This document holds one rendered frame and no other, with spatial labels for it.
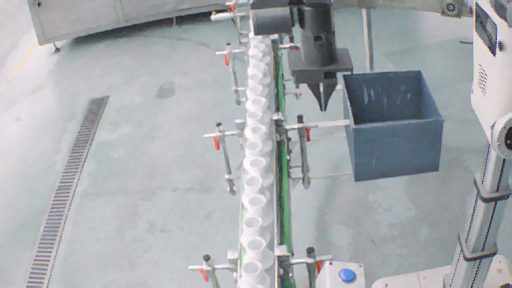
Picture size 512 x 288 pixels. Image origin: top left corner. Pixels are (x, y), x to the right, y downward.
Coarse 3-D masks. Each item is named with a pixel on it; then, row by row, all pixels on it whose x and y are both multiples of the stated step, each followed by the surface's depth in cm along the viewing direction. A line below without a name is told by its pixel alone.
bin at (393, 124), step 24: (360, 72) 184; (384, 72) 183; (408, 72) 183; (360, 96) 190; (384, 96) 190; (408, 96) 189; (432, 96) 169; (360, 120) 196; (384, 120) 196; (408, 120) 195; (432, 120) 158; (360, 144) 165; (384, 144) 164; (408, 144) 164; (432, 144) 164; (360, 168) 170; (384, 168) 170; (408, 168) 170; (432, 168) 170
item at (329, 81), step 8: (304, 72) 84; (312, 72) 84; (320, 72) 83; (336, 72) 86; (296, 80) 85; (304, 80) 84; (312, 80) 84; (320, 80) 84; (328, 80) 84; (336, 80) 84; (328, 88) 86; (328, 96) 87
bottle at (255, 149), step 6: (246, 144) 125; (252, 144) 126; (258, 144) 126; (246, 150) 125; (252, 150) 123; (258, 150) 123; (252, 156) 124; (258, 156) 124; (264, 156) 126; (246, 162) 126; (246, 168) 126; (270, 168) 128; (246, 174) 127
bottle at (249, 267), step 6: (246, 264) 98; (252, 264) 98; (258, 264) 97; (246, 270) 98; (252, 270) 99; (258, 270) 99; (246, 276) 96; (252, 276) 95; (258, 276) 96; (264, 276) 98; (240, 282) 99; (246, 282) 97; (252, 282) 96; (258, 282) 97; (264, 282) 98; (270, 282) 99
